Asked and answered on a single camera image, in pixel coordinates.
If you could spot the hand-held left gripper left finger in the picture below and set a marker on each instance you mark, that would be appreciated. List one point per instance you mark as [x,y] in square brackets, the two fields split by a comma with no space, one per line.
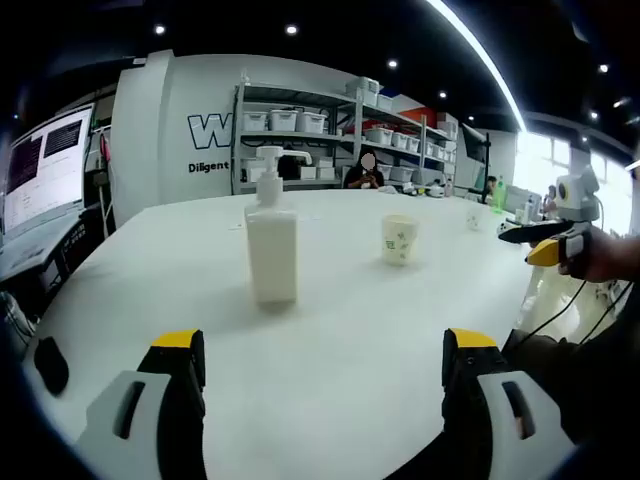
[150,400]

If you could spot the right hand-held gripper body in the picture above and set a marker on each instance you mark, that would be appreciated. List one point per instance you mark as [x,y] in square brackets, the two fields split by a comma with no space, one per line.
[580,197]

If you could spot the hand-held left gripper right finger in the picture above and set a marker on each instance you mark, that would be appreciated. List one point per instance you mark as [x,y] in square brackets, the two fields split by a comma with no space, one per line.
[495,400]

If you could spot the white paper cup green print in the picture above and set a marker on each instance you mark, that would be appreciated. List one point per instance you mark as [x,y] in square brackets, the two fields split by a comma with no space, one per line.
[399,242]

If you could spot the white pump bottle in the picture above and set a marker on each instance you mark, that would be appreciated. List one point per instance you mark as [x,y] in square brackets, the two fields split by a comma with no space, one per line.
[272,250]

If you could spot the green plastic bottle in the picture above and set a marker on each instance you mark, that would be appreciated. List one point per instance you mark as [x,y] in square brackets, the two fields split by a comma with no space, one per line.
[499,197]

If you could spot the small white paper cup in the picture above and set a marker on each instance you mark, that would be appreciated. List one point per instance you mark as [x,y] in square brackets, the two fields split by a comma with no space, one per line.
[475,219]

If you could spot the person's right hand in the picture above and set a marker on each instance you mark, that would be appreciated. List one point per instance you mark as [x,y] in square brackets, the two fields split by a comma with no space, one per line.
[612,257]

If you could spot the person's dark clothing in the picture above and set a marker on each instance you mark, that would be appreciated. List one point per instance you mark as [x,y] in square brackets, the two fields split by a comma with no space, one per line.
[590,380]

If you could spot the black computer mouse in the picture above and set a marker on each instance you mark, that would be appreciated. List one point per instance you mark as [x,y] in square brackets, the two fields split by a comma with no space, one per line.
[51,365]

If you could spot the black monitor on stand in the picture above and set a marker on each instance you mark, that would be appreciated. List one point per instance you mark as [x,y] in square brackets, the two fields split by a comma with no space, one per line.
[475,142]

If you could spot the white ceiling light strip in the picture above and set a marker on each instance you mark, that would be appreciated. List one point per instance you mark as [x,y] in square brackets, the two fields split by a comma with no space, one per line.
[492,65]

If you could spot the grey metal storage shelf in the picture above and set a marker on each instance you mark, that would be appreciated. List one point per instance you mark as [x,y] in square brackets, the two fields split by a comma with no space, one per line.
[357,107]

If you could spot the open laptop computer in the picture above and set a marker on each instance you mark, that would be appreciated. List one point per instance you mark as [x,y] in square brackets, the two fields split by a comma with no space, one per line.
[45,175]

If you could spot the row of white storage bins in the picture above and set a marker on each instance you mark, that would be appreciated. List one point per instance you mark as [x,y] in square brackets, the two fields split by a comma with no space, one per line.
[282,121]

